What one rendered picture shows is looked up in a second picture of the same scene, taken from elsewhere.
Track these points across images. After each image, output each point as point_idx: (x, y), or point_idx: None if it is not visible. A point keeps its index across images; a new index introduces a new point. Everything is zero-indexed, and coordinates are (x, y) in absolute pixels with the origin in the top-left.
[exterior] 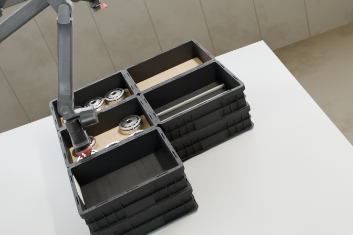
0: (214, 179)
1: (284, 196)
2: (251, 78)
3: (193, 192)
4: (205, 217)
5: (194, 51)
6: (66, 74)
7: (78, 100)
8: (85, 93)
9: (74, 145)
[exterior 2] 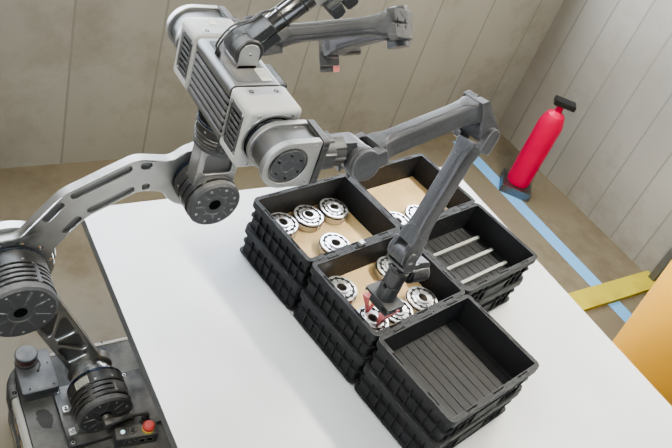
0: None
1: (587, 405)
2: None
3: None
4: (517, 423)
5: (414, 168)
6: (437, 213)
7: (283, 204)
8: (297, 195)
9: (385, 305)
